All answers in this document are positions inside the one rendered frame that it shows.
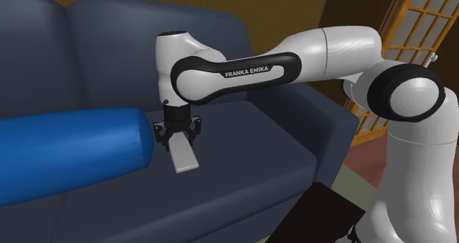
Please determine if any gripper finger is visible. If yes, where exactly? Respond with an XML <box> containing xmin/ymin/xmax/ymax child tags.
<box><xmin>185</xmin><ymin>116</ymin><xmax>202</xmax><ymax>146</ymax></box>
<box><xmin>152</xmin><ymin>121</ymin><xmax>171</xmax><ymax>152</ymax></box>

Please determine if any grey flat remote control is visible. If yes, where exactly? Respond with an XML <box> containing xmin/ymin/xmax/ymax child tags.
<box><xmin>168</xmin><ymin>131</ymin><xmax>200</xmax><ymax>175</ymax></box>

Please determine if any dark blue sofa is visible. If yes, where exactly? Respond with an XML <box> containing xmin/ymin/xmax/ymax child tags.
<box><xmin>0</xmin><ymin>0</ymin><xmax>360</xmax><ymax>243</ymax></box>

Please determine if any blue bolster cushion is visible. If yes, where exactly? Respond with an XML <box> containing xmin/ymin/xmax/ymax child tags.
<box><xmin>0</xmin><ymin>107</ymin><xmax>156</xmax><ymax>208</ymax></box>

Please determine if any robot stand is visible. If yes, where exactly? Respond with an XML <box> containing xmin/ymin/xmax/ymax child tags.
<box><xmin>265</xmin><ymin>182</ymin><xmax>366</xmax><ymax>243</ymax></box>

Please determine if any wooden lattice screen door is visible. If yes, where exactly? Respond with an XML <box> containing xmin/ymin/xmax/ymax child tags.
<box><xmin>343</xmin><ymin>0</ymin><xmax>459</xmax><ymax>148</ymax></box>

